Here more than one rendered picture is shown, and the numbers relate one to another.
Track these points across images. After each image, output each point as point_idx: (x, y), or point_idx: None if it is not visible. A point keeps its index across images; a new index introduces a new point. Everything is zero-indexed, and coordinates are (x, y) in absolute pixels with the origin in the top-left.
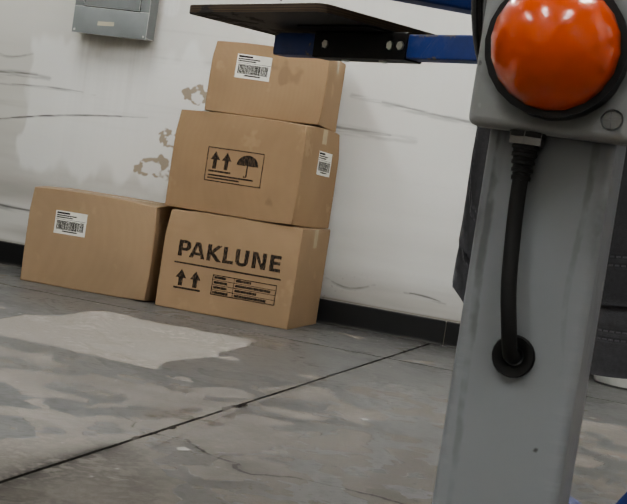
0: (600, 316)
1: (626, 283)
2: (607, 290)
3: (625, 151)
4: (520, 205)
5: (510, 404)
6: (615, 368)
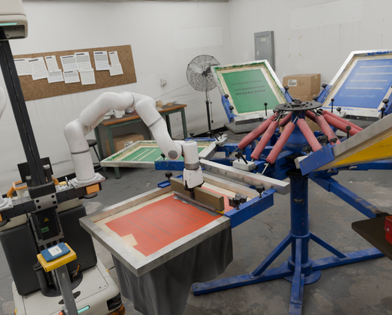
0: (129, 295)
1: (129, 293)
2: (128, 293)
3: (77, 314)
4: None
5: None
6: (130, 300)
